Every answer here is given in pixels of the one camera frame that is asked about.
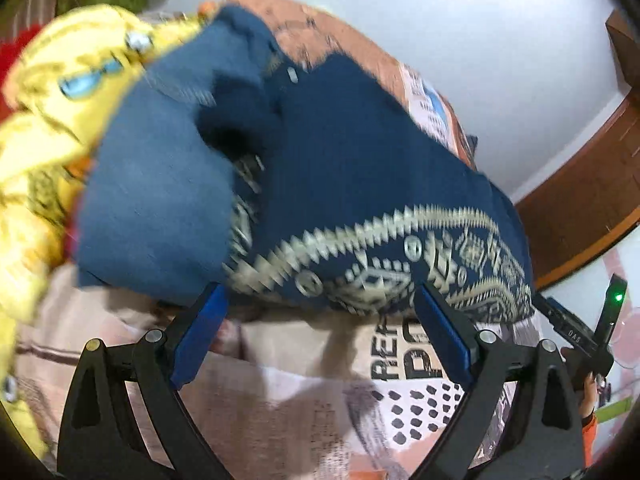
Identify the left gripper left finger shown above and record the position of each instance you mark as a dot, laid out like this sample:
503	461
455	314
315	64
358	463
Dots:
99	435

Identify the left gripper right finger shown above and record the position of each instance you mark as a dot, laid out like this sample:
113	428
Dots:
542	436

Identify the navy patterned hooded sweater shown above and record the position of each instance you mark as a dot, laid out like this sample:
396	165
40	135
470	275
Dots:
338	198

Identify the orange sleeve forearm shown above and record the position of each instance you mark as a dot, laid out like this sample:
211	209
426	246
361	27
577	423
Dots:
589	434

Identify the right hand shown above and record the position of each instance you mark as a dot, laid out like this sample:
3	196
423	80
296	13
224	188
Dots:
588	391

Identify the wooden door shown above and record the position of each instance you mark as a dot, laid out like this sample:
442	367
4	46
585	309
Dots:
593	199

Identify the printed orange bedspread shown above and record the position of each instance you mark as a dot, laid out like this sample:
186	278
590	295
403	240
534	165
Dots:
41	338

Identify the blue denim garment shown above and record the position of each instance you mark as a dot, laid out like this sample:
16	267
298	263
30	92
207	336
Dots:
155	217

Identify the yellow cartoon garment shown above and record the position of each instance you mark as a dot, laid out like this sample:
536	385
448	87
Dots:
61	90

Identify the red garment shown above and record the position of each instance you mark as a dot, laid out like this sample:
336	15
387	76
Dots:
10	51

